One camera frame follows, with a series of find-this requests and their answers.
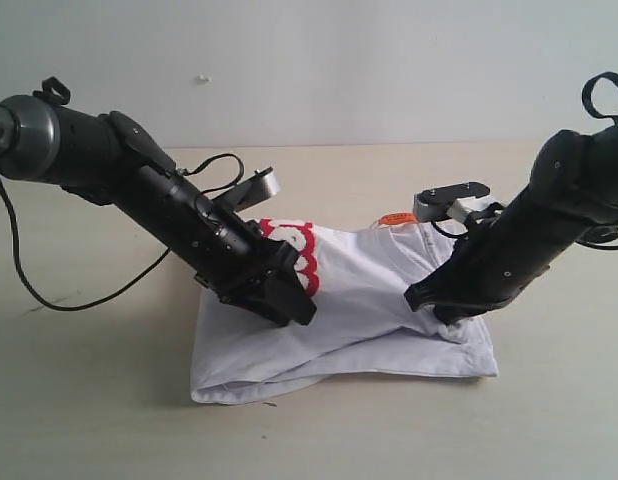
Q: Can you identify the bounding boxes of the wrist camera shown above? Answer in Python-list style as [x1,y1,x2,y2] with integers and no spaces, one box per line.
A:
[413,182,505,223]
[214,167,280,213]

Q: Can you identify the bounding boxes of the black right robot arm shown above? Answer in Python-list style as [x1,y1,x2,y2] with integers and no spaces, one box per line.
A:
[404,114,618,325]

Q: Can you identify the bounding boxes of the orange clothing tag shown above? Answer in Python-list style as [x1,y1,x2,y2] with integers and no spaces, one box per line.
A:
[376,212,418,228]

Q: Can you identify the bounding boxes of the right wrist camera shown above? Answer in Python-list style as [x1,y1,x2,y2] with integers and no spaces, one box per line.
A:
[413,182,505,223]

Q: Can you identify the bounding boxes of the white t-shirt red lettering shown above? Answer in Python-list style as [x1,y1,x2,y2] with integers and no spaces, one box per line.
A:
[190,218,498,405]

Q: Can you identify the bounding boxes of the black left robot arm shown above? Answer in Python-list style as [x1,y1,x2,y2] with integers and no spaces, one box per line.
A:
[0,77,316,326]

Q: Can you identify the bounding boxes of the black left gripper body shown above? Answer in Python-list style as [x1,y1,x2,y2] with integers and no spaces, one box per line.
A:
[195,220,299,304]

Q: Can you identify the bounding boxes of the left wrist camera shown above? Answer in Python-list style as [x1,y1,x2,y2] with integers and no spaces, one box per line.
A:
[214,167,280,213]

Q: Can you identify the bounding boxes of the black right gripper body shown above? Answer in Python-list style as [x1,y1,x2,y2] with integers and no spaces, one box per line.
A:
[438,219,549,310]

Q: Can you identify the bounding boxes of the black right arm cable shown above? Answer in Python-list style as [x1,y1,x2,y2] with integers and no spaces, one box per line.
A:
[431,214,618,249]

